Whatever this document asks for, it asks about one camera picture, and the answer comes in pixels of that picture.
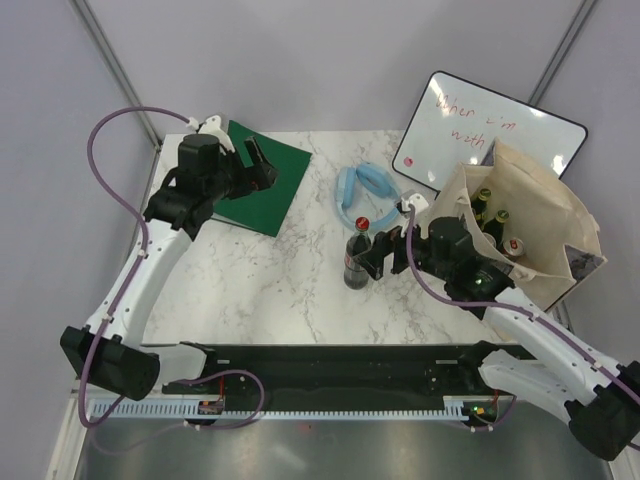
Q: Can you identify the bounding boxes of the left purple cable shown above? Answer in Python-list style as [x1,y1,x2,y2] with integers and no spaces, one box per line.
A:
[77,105,201,430]

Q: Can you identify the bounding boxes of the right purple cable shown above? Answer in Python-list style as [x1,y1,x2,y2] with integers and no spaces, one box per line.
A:
[405,204,640,409]

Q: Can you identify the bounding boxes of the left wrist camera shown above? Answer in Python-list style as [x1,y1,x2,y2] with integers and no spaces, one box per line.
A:
[186,114,235,152]

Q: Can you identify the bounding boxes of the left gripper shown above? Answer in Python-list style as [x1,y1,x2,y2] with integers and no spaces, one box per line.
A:
[205,137,278,203]

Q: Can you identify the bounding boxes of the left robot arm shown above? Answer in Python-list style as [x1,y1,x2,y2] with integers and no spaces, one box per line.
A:
[60,134,278,401]

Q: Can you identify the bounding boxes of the silver beverage can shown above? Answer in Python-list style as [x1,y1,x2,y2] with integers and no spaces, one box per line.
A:
[499,237,525,262]

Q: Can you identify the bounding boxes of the green ring binder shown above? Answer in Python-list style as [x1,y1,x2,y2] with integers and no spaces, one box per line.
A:
[212,121,311,237]

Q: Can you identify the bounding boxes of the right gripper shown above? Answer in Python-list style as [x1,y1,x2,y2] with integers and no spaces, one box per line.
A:
[353,212,452,282]

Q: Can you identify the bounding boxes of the dark cola bottle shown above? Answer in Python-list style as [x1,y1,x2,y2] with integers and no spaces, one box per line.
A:
[343,216,372,290]

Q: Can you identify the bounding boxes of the white cable duct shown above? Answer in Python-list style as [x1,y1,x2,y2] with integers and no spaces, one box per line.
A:
[110,395,469,421]

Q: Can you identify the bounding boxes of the purple cable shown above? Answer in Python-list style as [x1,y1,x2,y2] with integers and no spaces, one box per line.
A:
[405,204,640,409]
[77,105,201,430]

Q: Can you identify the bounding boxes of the small whiteboard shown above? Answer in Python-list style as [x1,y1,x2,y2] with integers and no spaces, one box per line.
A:
[392,71,588,192]

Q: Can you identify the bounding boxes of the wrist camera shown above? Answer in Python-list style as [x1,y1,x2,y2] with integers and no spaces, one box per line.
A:
[186,114,235,152]
[395,190,430,219]

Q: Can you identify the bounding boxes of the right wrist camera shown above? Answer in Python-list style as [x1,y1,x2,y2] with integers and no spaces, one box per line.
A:
[395,190,430,219]

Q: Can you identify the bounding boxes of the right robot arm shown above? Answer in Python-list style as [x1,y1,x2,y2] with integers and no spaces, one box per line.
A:
[355,217,639,461]

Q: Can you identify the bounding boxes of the beige canvas bag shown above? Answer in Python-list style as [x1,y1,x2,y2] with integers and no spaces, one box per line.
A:
[416,140,607,310]

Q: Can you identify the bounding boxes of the blue headphones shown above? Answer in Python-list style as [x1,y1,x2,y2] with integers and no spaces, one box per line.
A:
[334,163,400,232]

